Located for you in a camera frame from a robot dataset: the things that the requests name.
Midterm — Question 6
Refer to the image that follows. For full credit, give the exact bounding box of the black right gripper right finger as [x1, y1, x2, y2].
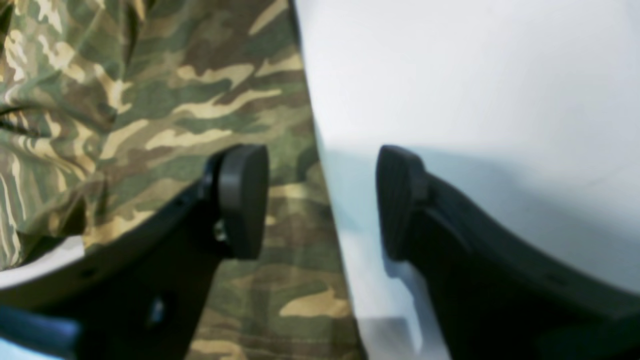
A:
[375, 145, 640, 360]

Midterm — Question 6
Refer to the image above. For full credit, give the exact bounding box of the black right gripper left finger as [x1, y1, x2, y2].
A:
[0, 144, 270, 360]

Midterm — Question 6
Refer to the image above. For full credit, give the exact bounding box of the camouflage t-shirt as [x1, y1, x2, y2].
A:
[0, 0, 368, 360]

